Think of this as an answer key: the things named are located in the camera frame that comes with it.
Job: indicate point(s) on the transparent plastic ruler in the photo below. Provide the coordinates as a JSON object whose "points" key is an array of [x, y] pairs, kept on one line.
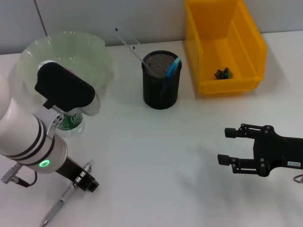
{"points": [[129, 42]]}

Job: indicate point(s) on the clear bottle green label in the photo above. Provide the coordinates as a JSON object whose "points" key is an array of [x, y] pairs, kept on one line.
{"points": [[73, 123]]}

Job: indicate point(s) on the black mesh pen holder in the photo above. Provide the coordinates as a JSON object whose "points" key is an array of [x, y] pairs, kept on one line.
{"points": [[154, 94]]}

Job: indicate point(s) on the yellow plastic bin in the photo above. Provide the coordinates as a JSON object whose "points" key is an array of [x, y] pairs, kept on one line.
{"points": [[222, 54]]}

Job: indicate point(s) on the pink peach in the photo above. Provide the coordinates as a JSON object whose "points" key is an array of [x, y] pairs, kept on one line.
{"points": [[70, 70]]}

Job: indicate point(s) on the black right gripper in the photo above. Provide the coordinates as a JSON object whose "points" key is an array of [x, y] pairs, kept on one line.
{"points": [[279, 151]]}

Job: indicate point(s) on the silver pen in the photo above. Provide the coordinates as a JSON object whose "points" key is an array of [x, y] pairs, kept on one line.
{"points": [[55, 208]]}

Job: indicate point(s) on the blue scissors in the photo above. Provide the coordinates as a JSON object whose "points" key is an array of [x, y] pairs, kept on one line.
{"points": [[172, 68]]}

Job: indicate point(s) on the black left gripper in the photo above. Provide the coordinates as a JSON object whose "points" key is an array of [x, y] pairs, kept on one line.
{"points": [[69, 170]]}

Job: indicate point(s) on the translucent green fruit bowl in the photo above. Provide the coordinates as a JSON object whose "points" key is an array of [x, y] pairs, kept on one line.
{"points": [[80, 49]]}

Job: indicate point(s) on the green plastic scrap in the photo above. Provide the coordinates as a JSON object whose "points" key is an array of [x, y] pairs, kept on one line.
{"points": [[223, 73]]}

